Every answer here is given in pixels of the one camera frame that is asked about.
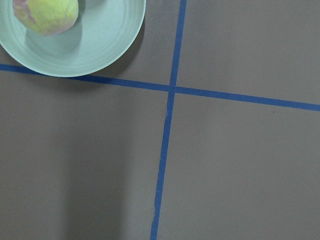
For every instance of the peach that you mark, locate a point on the peach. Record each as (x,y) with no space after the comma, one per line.
(46,17)

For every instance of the green plate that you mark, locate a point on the green plate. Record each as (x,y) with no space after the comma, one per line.
(103,32)

